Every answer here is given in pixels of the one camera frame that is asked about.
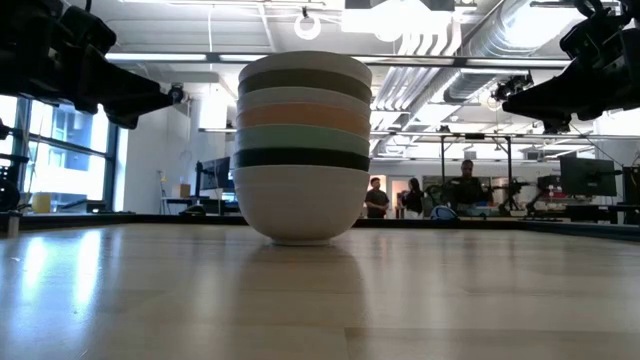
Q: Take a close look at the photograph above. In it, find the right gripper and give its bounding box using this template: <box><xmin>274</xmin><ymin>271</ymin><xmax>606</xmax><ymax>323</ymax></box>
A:
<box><xmin>502</xmin><ymin>0</ymin><xmax>640</xmax><ymax>134</ymax></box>

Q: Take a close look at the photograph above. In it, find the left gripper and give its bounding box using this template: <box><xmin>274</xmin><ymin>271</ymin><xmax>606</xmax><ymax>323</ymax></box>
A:
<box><xmin>0</xmin><ymin>0</ymin><xmax>174</xmax><ymax>130</ymax></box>

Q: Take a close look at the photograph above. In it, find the peach orange bowl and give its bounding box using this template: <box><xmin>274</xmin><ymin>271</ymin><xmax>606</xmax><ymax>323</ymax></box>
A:
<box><xmin>235</xmin><ymin>102</ymin><xmax>372</xmax><ymax>140</ymax></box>

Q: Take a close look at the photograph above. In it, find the pale grey bowl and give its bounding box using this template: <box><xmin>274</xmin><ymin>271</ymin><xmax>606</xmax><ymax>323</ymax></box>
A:
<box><xmin>236</xmin><ymin>86</ymin><xmax>372</xmax><ymax>119</ymax></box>

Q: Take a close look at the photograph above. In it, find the mint green bowl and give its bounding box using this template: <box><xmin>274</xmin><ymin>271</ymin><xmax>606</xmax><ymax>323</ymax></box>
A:
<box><xmin>234</xmin><ymin>123</ymin><xmax>371</xmax><ymax>157</ymax></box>

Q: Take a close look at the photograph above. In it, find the olive green bowl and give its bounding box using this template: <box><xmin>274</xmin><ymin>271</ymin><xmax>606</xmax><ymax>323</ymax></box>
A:
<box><xmin>237</xmin><ymin>68</ymin><xmax>373</xmax><ymax>105</ymax></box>

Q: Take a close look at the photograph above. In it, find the black bowl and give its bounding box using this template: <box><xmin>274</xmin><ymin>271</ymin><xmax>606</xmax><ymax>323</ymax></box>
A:
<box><xmin>232</xmin><ymin>147</ymin><xmax>372</xmax><ymax>173</ymax></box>

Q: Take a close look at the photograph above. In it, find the white bowl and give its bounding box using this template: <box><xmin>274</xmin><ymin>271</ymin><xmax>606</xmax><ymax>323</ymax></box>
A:
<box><xmin>232</xmin><ymin>165</ymin><xmax>371</xmax><ymax>247</ymax></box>
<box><xmin>238</xmin><ymin>49</ymin><xmax>374</xmax><ymax>89</ymax></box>

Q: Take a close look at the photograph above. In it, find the large black monitor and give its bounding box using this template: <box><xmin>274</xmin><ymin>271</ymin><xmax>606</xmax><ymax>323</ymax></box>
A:
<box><xmin>559</xmin><ymin>156</ymin><xmax>618</xmax><ymax>198</ymax></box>

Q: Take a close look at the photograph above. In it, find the small black monitor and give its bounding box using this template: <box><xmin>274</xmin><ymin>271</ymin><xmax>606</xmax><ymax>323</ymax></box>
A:
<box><xmin>198</xmin><ymin>156</ymin><xmax>233</xmax><ymax>192</ymax></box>

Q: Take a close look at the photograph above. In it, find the person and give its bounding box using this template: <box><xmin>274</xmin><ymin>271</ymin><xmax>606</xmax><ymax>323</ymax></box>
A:
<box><xmin>447</xmin><ymin>158</ymin><xmax>489</xmax><ymax>216</ymax></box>
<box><xmin>364</xmin><ymin>176</ymin><xmax>391</xmax><ymax>220</ymax></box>
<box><xmin>402</xmin><ymin>177</ymin><xmax>426</xmax><ymax>220</ymax></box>

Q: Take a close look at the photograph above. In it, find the yellow bin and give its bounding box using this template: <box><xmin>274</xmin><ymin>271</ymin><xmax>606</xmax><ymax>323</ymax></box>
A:
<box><xmin>32</xmin><ymin>192</ymin><xmax>53</xmax><ymax>215</ymax></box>

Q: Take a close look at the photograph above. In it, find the blue and white round object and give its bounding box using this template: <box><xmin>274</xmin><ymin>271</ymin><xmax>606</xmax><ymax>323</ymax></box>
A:
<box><xmin>429</xmin><ymin>204</ymin><xmax>459</xmax><ymax>222</ymax></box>

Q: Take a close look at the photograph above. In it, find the silver ceiling duct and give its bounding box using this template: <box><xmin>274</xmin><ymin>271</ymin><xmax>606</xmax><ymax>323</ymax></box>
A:
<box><xmin>442</xmin><ymin>0</ymin><xmax>576</xmax><ymax>104</ymax></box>

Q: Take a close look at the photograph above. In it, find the black aluminium table frame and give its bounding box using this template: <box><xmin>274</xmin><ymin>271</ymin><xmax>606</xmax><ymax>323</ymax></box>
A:
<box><xmin>0</xmin><ymin>212</ymin><xmax>640</xmax><ymax>242</ymax></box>

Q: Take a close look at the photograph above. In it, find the black background rig frame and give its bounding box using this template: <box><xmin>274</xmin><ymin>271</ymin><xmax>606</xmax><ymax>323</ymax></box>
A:
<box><xmin>438</xmin><ymin>132</ymin><xmax>514</xmax><ymax>211</ymax></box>

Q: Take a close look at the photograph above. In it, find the white hanging ring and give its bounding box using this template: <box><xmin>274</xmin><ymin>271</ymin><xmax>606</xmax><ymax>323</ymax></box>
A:
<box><xmin>293</xmin><ymin>12</ymin><xmax>323</xmax><ymax>41</ymax></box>

